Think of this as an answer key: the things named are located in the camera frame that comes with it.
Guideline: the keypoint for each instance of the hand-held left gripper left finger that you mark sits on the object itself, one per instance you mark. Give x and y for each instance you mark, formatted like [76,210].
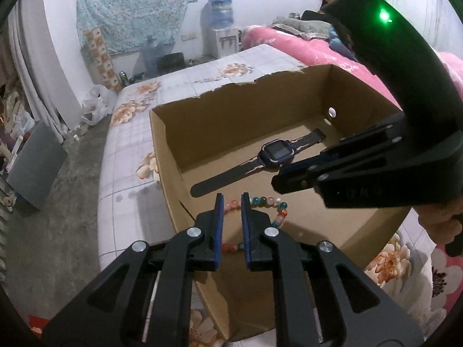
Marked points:
[219,226]

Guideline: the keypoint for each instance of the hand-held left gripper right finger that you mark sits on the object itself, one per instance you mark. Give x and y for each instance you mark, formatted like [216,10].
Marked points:
[246,226]

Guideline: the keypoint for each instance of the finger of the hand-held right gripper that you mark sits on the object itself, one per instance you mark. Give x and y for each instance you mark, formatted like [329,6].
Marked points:
[307,161]
[293,182]

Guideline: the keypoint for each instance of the black purple smartwatch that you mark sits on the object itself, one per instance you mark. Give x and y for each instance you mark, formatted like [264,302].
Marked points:
[273,153]

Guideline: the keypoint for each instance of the brown cardboard box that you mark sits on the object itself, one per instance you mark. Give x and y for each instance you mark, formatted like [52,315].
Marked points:
[224,123]

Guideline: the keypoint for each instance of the person's right hand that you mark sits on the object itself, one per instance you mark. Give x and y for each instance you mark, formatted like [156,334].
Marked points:
[436,224]

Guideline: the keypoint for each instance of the floral white bed sheet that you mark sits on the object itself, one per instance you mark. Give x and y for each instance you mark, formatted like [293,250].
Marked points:
[126,195]

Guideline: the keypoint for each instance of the blue cloth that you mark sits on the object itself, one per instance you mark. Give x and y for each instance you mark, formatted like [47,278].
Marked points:
[338,45]

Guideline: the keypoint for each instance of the grey blanket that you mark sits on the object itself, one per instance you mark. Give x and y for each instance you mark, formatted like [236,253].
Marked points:
[307,27]

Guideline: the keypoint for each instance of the white water dispenser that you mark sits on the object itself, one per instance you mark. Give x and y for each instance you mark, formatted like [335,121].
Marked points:
[222,41]

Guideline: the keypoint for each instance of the black pot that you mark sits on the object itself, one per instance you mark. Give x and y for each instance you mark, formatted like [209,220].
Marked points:
[172,63]

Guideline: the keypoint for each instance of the white plastic bag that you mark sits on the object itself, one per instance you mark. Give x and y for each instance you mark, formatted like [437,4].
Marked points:
[96,106]

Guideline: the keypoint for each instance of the green can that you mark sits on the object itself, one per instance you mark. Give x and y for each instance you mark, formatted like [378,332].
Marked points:
[122,78]

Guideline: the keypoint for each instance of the clear empty water jug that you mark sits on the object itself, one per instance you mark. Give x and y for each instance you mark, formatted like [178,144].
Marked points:
[153,56]

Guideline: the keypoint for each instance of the grey box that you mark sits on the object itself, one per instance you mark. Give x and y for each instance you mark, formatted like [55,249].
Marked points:
[36,166]

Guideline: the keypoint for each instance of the red cloth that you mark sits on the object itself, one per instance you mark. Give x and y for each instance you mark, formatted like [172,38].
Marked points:
[38,324]

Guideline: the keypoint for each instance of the orange patterned cloth strip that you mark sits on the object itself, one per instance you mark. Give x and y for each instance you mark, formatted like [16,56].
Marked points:
[99,58]

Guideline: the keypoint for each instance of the pile of white packages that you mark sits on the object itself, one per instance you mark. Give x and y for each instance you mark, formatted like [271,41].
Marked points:
[11,133]

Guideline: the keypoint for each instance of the white curtain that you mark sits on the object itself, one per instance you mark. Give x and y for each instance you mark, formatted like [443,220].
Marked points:
[39,79]

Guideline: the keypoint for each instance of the white wall socket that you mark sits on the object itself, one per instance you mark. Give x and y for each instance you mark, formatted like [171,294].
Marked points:
[188,37]

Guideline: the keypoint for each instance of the teal floral wall cloth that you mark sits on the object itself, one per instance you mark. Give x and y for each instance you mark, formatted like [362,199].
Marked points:
[137,7]

